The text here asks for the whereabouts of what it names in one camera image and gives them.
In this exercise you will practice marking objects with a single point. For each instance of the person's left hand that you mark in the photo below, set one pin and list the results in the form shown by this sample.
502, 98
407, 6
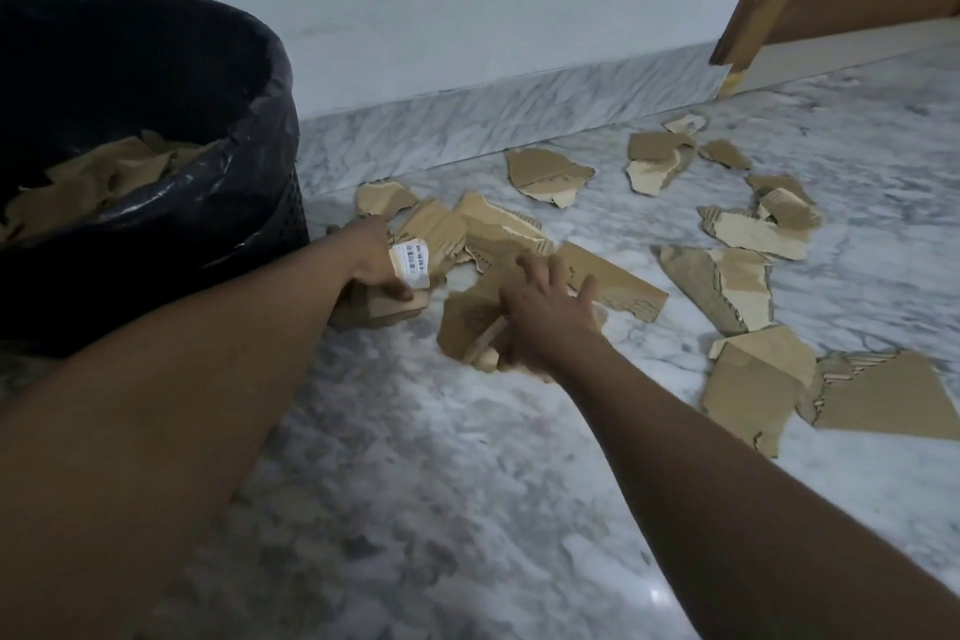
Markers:
364, 249

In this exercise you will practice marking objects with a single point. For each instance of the person's right thumb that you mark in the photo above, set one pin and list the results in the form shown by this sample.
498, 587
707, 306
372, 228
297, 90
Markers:
510, 309

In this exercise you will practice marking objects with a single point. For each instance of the person's right forearm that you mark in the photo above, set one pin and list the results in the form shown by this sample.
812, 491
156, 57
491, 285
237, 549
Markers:
735, 512

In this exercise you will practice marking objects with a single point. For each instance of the person's left thumb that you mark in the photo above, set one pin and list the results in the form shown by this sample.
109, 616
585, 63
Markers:
394, 289

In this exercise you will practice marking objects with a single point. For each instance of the person's left forearm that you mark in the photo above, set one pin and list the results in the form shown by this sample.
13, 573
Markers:
150, 422

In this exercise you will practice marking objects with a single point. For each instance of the black mesh waste bin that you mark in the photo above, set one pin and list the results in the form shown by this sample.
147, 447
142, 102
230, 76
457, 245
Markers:
289, 208

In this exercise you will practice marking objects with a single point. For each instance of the small cardboard scrap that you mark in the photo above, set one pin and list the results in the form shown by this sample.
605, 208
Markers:
484, 347

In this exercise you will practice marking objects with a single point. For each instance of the scattered torn cardboard pieces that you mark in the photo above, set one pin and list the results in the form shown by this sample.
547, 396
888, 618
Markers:
750, 392

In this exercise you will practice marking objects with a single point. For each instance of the grey marble skirting board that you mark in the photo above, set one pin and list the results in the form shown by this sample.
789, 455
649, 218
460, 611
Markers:
517, 111

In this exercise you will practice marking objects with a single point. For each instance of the cardboard scrap with white label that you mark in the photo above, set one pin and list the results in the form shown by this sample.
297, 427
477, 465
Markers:
409, 287

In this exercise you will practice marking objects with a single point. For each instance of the black plastic bin liner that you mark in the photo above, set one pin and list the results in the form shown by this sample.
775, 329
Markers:
247, 167

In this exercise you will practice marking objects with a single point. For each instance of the person's right hand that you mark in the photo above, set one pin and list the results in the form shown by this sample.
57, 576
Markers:
551, 324

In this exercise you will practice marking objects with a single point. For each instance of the heap of discarded cardboard bits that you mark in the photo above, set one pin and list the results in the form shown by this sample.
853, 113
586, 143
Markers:
90, 186

